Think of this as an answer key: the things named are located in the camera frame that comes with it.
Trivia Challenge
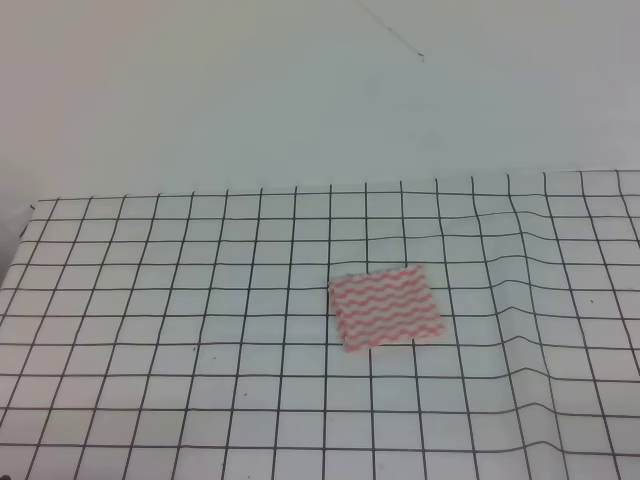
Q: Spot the pink wavy striped towel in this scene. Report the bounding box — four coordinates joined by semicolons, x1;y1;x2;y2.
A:
328;265;447;353

